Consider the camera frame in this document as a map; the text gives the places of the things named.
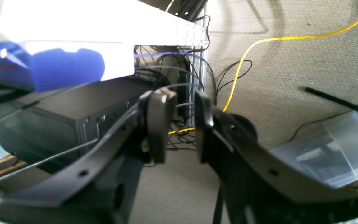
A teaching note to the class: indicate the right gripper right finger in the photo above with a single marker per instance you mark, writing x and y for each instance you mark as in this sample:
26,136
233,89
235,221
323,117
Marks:
257,187

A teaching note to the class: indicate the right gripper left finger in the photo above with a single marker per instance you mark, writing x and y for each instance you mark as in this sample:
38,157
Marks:
100,187

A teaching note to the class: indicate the black computer case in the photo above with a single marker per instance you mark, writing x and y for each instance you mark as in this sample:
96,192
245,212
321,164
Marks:
66,120

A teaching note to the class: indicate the clear plastic storage bin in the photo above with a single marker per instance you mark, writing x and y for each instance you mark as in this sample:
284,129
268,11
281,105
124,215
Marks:
329,154

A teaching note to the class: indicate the blue object on table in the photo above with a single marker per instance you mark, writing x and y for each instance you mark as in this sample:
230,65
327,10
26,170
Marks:
48,68

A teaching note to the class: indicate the black rod on floor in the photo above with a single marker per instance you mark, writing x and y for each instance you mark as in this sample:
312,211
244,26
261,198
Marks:
331,98

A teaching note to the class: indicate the white side table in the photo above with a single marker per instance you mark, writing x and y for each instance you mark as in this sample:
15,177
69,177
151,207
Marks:
111,27

